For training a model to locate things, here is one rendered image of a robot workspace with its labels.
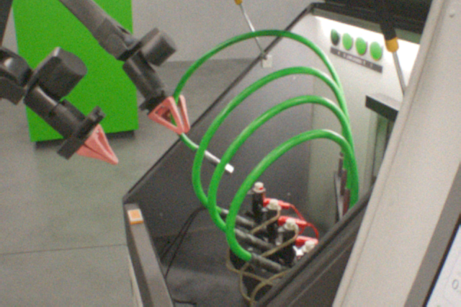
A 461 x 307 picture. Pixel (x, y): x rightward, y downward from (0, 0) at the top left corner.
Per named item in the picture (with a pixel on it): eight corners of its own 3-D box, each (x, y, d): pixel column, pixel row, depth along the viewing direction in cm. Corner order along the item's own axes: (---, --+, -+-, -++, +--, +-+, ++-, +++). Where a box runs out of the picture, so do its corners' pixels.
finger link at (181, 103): (202, 120, 111) (178, 88, 112) (189, 124, 104) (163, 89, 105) (181, 139, 113) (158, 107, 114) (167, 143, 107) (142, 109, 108)
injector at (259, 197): (240, 269, 112) (240, 189, 105) (260, 266, 114) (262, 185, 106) (243, 277, 110) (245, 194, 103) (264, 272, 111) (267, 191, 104)
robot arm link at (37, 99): (27, 91, 90) (14, 103, 85) (47, 67, 88) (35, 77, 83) (55, 116, 92) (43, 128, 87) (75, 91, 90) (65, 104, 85)
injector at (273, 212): (252, 290, 105) (253, 206, 98) (273, 285, 107) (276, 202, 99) (256, 298, 103) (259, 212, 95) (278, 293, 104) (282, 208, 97)
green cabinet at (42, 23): (126, 109, 517) (119, -16, 471) (139, 138, 441) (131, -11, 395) (34, 119, 488) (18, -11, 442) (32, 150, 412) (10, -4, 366)
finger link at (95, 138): (122, 161, 89) (82, 127, 86) (97, 187, 90) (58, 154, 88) (127, 148, 95) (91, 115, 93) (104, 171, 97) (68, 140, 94)
